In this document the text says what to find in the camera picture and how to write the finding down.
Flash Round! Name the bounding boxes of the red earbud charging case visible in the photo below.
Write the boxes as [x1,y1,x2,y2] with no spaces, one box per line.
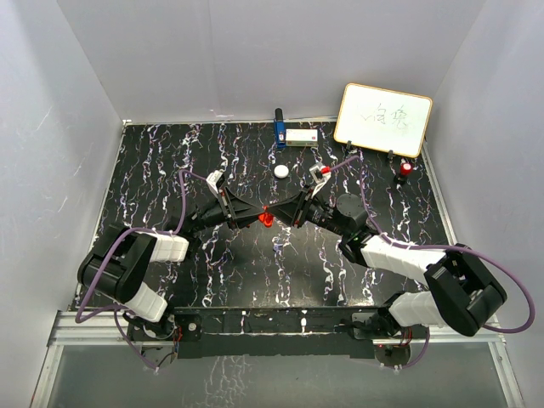
[258,206,275,228]

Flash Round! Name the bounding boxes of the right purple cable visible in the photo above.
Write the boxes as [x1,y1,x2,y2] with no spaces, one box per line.
[329,155,536,333]

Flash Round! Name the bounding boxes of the red emergency stop button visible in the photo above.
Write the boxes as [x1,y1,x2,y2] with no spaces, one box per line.
[394,162,413,185]

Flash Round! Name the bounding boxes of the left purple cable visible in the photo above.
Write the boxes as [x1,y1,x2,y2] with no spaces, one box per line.
[74,168,209,371]

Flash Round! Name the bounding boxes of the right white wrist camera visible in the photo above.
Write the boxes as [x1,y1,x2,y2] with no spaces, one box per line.
[309,161,331,196]

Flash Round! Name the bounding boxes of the white earbud charging case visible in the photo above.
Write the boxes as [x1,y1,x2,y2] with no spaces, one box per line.
[274,165,290,179]

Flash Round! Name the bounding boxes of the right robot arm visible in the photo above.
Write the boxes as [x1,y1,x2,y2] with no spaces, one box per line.
[260,191,507,337]

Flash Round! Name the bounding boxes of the black front base frame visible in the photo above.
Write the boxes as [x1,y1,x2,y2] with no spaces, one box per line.
[167,306,411,359]

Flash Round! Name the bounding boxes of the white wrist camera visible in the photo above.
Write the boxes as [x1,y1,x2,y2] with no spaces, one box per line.
[206,170,224,196]
[309,161,331,196]

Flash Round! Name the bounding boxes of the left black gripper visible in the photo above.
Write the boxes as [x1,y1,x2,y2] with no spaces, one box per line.
[190,187,265,234]

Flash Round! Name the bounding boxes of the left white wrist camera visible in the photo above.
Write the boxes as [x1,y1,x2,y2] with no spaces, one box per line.
[206,170,224,196]

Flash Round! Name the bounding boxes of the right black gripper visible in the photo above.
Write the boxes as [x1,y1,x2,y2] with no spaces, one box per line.
[267,183,349,238]

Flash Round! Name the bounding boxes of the yellow framed whiteboard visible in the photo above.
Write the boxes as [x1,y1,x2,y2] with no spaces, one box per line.
[334,83,433,158]

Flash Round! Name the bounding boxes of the blue black marker device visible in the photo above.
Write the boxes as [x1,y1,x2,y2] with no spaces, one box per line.
[274,108,286,149]

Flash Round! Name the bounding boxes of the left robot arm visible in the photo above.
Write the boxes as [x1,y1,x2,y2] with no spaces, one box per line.
[77,187,264,339]

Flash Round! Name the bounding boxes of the white green carton box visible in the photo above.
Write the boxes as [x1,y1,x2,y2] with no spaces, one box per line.
[286,129,319,147]

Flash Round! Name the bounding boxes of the purple cable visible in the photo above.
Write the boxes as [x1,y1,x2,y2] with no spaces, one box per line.
[329,155,536,333]
[74,168,209,371]

